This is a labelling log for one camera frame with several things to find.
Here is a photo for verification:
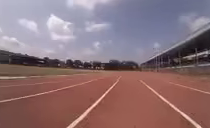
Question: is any row of trees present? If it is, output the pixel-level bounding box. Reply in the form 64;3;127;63
42;56;140;71

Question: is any red running track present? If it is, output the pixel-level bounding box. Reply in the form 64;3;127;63
0;70;210;128

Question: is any pale kerb strip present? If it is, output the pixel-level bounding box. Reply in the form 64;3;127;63
0;73;91;81

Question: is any roofed grandstand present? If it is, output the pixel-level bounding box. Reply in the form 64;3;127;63
140;19;210;75

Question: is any low long building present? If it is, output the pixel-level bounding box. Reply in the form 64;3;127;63
0;48;47;67

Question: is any grass field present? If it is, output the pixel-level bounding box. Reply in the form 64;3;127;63
0;63;107;78

